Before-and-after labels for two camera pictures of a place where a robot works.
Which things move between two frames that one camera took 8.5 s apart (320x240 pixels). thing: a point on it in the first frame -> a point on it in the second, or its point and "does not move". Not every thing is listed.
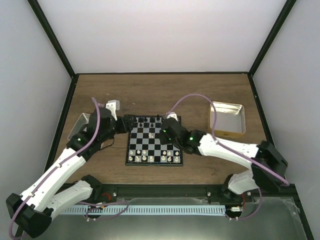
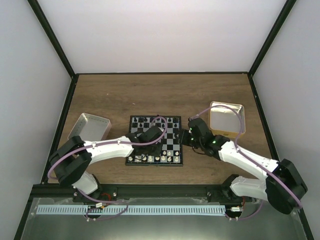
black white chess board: x=144 y=146 does not move
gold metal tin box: x=230 y=119 does not move
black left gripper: x=126 y=125 -> x=157 y=152
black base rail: x=102 y=193 does not move
